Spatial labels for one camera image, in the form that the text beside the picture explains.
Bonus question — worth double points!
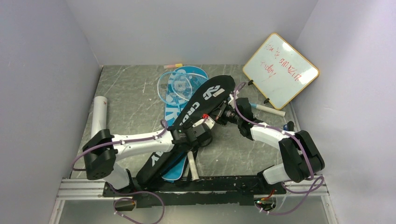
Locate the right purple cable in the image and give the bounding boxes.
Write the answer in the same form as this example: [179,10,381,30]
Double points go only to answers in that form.
[233,82,325,216]

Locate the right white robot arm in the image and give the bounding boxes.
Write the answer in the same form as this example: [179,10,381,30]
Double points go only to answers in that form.
[217,98,325,194]

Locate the whiteboard with orange frame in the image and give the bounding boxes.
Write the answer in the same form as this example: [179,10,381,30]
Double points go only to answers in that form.
[242,33,320,110]

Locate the black racket cover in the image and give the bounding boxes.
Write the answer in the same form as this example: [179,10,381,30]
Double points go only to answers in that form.
[136,75,235,186]

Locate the blue racket cover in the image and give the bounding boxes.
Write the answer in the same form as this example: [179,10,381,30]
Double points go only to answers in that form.
[157,66,208,182]

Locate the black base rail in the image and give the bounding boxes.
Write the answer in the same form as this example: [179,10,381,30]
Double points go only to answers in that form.
[103,175,287,208]

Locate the orange yellow marker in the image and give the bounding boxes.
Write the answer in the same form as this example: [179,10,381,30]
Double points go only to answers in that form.
[163,63,183,69]

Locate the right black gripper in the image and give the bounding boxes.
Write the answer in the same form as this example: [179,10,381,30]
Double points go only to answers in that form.
[209,101,241,126]

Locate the blue marker pen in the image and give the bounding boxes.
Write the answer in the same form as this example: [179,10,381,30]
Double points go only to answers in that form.
[286,121,295,131]

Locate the white shuttlecock tube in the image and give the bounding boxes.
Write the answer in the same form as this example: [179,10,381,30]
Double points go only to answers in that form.
[91,96,107,138]

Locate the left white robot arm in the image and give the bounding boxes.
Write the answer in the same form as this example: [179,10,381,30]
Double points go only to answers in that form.
[81,119,214,196]

